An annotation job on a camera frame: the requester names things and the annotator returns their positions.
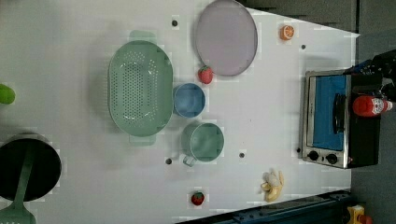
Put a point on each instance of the green round fruit toy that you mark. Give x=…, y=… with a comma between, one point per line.
x=7, y=95

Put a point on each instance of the green oval colander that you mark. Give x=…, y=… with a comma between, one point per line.
x=140, y=88

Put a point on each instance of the black round pot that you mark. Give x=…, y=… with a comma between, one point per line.
x=46, y=168

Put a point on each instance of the green mug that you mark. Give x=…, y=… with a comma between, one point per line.
x=201, y=142

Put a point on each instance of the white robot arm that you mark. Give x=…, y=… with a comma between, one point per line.
x=380, y=72

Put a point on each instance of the black toaster oven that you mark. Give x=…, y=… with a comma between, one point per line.
x=333, y=134

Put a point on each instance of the small strawberry toy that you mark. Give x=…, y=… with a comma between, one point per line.
x=197, y=198

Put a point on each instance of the large strawberry toy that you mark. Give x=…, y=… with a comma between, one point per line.
x=205, y=74

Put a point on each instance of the green slotted spatula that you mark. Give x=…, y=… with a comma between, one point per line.
x=17, y=213

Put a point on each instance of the blue metal frame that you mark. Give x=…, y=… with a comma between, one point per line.
x=326, y=208

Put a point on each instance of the peeled banana toy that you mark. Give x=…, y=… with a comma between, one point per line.
x=272, y=185

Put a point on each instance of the orange slice toy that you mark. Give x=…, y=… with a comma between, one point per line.
x=286, y=32

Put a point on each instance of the red ketchup bottle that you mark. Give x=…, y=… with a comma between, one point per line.
x=370, y=106

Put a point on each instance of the lilac round plate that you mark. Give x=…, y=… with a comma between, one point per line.
x=226, y=37

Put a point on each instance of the blue cup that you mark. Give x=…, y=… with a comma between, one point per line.
x=189, y=100

